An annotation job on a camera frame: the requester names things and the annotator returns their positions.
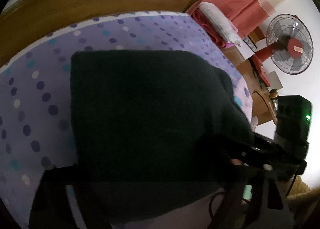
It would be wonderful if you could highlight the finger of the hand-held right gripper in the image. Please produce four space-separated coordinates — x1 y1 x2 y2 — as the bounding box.
237 133 307 176

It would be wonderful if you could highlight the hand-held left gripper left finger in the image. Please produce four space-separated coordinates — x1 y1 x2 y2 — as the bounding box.
28 165 84 229

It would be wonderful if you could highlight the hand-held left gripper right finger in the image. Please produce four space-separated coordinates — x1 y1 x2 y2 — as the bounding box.
207 161 293 229

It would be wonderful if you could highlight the dark green fleece garment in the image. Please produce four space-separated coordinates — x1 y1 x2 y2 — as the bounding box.
71 50 255 219

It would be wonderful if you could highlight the wooden bedside cabinet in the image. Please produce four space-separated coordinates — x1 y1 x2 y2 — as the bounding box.
220 44 283 126

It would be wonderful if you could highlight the tan cardboard piece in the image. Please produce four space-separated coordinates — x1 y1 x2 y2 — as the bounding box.
266 70 283 91

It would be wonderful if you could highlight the red grey electric fan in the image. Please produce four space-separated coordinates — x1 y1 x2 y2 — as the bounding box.
252 14 314 87

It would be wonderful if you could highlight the white cardboard box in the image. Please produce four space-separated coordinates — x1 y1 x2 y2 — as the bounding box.
241 35 265 60

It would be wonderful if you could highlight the pink folded cloth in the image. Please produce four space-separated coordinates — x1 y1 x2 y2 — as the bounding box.
220 23 242 50

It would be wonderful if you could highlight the purple polka dot bed sheet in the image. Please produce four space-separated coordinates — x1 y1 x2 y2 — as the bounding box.
0 12 253 229

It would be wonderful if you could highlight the white striped folded cloth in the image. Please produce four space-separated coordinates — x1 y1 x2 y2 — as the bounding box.
199 2 243 45

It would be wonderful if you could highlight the red folded cloth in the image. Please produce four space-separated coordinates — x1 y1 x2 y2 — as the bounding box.
190 9 225 48

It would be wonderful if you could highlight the black cable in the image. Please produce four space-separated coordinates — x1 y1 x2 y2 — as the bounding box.
208 190 227 221

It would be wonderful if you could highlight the wooden bed frame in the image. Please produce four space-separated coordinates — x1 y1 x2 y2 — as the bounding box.
0 0 225 63

